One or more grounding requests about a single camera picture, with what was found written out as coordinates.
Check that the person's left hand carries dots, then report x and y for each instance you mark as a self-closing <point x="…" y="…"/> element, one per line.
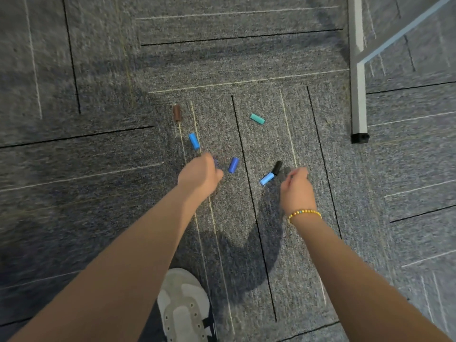
<point x="199" y="178"/>

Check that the person's right hand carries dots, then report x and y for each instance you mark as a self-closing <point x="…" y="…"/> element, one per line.
<point x="297" y="194"/>

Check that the group of cool-coloured marker caps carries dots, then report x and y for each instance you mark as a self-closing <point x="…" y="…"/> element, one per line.
<point x="233" y="165"/>

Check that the person's left forearm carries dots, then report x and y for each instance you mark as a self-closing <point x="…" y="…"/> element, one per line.
<point x="117" y="274"/>

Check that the person's right forearm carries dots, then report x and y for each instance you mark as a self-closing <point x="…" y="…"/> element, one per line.
<point x="356" y="281"/>

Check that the person's grey sneaker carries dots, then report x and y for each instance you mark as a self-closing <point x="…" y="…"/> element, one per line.
<point x="183" y="309"/>

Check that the mobile whiteboard with stand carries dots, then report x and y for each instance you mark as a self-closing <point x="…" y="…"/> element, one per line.
<point x="358" y="85"/>

